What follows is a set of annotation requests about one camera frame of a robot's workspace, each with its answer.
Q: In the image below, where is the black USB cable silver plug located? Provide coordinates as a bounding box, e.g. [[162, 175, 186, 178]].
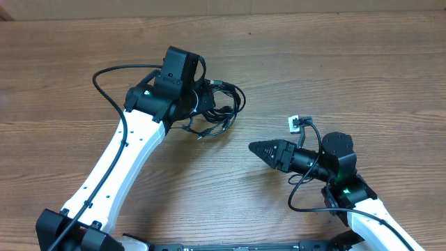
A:
[[197, 80, 247, 139]]

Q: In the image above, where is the thin black micro USB cable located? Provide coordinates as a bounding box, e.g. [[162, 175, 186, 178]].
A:
[[170, 104, 238, 137]]

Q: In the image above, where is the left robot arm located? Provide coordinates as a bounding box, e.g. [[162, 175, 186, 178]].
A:
[[36, 47, 215, 250]]

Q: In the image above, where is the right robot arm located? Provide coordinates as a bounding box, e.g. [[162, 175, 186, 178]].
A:
[[249, 132, 422, 250]]

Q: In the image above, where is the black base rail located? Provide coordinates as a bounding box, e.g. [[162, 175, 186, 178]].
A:
[[148, 240, 343, 251]]

